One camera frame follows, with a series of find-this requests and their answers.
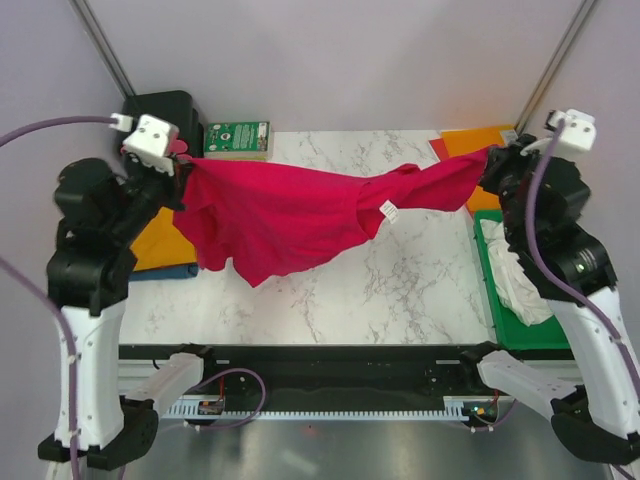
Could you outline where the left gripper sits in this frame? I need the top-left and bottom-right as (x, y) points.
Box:
(111, 144), (196, 238)

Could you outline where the magenta t shirt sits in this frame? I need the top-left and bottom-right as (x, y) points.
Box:
(173, 149), (487, 287)

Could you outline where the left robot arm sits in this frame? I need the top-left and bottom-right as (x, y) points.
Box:
(38, 154), (191, 472)

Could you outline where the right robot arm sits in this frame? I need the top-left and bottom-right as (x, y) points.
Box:
(457, 135), (639, 467)

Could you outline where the yellow folded t shirt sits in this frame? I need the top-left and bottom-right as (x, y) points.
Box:
(131, 208), (197, 273)

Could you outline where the orange plastic folder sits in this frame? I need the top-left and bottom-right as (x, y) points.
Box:
(439, 124), (521, 211)

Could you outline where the red plastic folder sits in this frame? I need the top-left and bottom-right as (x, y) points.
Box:
(429, 138), (450, 161)

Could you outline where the blue folded t shirt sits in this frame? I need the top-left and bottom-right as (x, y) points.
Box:
(129, 263), (200, 282)

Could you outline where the black pink drawer organizer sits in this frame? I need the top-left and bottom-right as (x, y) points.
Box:
(121, 90), (204, 158)

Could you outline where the green white box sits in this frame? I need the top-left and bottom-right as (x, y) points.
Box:
(203, 121), (272, 161)

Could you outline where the white crumpled t shirt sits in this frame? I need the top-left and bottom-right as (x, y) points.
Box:
(480, 219), (553, 327)

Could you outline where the green plastic tray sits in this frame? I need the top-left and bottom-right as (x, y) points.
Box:
(473, 210), (569, 350)

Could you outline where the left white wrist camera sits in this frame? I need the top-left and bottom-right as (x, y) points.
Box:
(110, 113), (179, 176)

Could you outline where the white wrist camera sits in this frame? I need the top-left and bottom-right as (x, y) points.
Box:
(545, 109), (597, 158)
(110, 113), (179, 176)

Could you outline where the right aluminium corner post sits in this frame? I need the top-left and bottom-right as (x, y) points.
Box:
(514, 0), (601, 134)

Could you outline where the aluminium corner post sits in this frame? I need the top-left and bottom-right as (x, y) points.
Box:
(514, 0), (601, 134)
(69, 0), (135, 97)

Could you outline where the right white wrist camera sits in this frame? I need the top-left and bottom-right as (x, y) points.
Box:
(545, 109), (597, 158)

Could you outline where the left aluminium corner post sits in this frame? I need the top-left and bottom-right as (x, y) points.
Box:
(69, 0), (135, 97)

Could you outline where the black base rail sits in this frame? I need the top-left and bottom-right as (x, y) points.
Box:
(119, 342), (521, 412)

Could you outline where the white cable duct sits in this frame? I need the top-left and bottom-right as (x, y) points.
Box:
(163, 396), (495, 422)

